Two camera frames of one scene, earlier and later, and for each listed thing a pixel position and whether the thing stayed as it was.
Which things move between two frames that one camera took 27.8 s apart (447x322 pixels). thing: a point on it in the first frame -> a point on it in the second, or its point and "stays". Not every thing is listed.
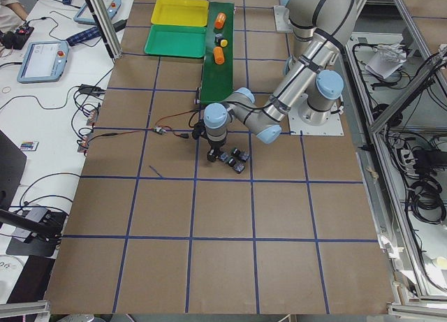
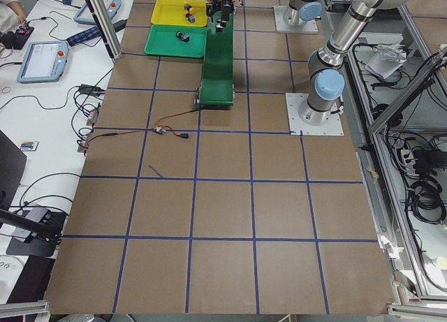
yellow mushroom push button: (221, 41) -> (191, 10)
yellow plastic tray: (181, 12) stays
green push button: (241, 155) -> (184, 37)
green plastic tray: (176, 40) stays
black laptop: (12, 162) stays
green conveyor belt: (218, 79) stays
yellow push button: (231, 161) -> (191, 17)
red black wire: (157, 128) stays
